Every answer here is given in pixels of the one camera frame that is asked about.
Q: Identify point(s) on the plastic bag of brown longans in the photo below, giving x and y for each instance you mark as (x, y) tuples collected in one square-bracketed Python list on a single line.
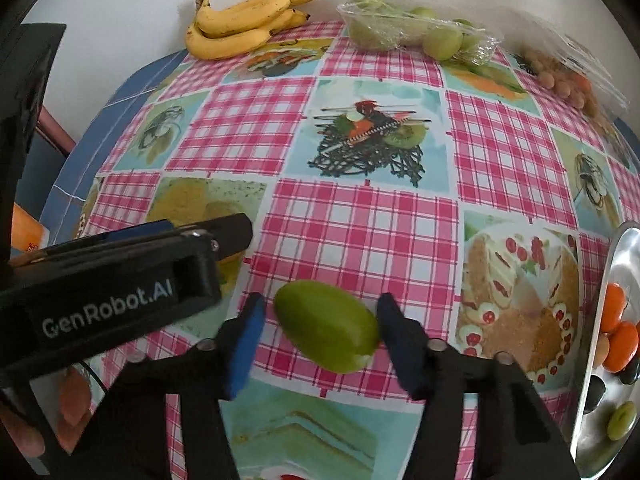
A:
[(555, 77)]

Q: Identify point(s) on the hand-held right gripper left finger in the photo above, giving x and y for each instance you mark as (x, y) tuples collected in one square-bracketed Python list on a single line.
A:
[(247, 340)]

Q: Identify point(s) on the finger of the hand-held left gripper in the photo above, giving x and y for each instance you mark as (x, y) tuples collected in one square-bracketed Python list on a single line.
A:
[(230, 235)]

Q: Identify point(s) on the person's left hand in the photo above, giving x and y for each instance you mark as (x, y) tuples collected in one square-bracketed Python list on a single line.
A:
[(75, 400)]

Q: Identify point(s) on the round metal tray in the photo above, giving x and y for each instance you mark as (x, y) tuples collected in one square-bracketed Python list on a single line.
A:
[(622, 255)]

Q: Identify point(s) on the orange plastic cup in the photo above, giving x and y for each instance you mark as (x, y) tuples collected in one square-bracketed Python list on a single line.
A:
[(27, 232)]

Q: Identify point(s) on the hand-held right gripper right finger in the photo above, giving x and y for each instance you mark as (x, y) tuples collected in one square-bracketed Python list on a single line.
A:
[(400, 345)]

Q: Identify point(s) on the pink pole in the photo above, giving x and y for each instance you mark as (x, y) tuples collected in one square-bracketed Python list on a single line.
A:
[(55, 132)]

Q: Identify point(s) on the plastic bag of green apples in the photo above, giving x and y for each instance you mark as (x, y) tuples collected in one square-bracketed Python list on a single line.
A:
[(395, 27)]

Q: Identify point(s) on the green mango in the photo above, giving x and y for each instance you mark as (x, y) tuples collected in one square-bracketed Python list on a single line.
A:
[(621, 420), (325, 327)]

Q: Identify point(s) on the orange tangerine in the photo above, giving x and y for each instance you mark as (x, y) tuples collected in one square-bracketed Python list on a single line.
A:
[(612, 307), (622, 347)]

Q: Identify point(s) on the yellow banana bunch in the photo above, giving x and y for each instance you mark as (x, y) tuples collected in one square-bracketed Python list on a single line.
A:
[(225, 47)]

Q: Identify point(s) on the brown longan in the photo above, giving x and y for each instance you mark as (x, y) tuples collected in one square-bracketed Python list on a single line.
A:
[(601, 350)]

